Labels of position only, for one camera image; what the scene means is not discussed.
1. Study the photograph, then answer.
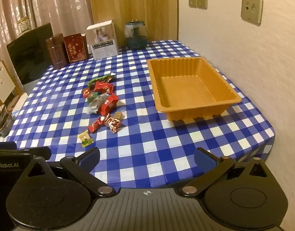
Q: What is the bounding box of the wooden panel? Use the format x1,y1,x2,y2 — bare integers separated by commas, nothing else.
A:
88,0,179,41

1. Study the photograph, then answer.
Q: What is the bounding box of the small lidded glass jar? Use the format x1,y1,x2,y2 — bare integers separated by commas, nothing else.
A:
18,17,31,34

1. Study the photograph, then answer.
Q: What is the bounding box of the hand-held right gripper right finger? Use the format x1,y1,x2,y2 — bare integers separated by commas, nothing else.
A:
179,147,271,197

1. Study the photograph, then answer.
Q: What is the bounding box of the small green snack packet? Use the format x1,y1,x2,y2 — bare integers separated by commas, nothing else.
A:
86,92,100,103

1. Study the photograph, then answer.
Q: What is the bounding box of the black chair back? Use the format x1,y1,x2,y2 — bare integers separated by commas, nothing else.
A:
6,23,54,94

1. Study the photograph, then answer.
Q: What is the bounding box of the large beige wall socket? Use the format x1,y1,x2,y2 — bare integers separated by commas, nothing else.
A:
241,0,264,24

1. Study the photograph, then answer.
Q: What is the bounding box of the blue white checked tablecloth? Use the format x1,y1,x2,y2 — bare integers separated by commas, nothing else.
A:
4,40,275,190

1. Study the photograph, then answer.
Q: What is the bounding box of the long green snack packet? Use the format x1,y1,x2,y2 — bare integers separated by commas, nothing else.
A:
87,73,116,89

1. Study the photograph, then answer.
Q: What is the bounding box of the beige curtain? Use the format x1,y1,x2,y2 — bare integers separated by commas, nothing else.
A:
0,0,94,62

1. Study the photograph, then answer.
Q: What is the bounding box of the white product box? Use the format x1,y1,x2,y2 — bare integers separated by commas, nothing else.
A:
86,20,118,61

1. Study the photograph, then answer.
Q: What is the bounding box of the white carved chair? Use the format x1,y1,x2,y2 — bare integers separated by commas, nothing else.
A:
0,60,18,106

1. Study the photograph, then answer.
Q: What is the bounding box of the clear nut snack packet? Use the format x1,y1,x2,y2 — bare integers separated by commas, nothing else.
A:
86,94,108,114

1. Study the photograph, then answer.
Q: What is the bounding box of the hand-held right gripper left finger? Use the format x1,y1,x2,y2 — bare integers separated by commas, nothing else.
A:
25,147,115,198

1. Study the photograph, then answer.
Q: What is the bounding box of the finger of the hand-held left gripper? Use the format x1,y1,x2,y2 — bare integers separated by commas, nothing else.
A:
0,141,17,151
30,146,52,162

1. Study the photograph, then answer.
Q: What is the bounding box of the dark green glass jar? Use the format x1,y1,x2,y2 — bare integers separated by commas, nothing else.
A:
125,19,148,51

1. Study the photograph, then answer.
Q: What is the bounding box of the red white candy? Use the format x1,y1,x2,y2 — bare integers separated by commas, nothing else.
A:
103,113,121,134

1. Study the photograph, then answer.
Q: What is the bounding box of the red white-label snack packet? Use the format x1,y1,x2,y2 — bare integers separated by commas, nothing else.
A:
97,94,119,116

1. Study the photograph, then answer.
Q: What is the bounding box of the red gold-print box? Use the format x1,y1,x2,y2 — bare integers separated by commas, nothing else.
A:
64,32,88,63

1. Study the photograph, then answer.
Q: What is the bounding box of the brown metal canister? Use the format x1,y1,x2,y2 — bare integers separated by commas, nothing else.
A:
46,33,67,68

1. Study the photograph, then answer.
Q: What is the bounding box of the yellow green candy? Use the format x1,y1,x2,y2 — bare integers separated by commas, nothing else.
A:
77,129,93,148

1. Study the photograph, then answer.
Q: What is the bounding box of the printed box stack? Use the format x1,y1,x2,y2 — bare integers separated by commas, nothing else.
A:
0,105,13,139

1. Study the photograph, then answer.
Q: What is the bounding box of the orange plastic tray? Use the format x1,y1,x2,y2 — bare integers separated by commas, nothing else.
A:
147,57,242,122

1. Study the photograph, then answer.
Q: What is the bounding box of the plain red snack packet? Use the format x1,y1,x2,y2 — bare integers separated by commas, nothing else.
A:
93,81,114,94

